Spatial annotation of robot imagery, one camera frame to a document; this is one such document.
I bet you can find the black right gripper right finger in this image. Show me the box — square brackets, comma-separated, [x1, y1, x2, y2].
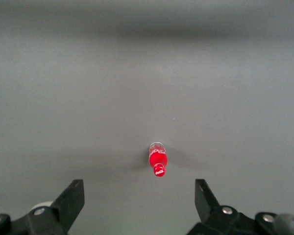
[186, 178, 294, 235]

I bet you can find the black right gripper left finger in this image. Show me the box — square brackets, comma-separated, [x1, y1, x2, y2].
[0, 179, 85, 235]

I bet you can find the red cola bottle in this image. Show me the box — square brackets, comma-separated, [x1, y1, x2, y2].
[148, 141, 168, 178]

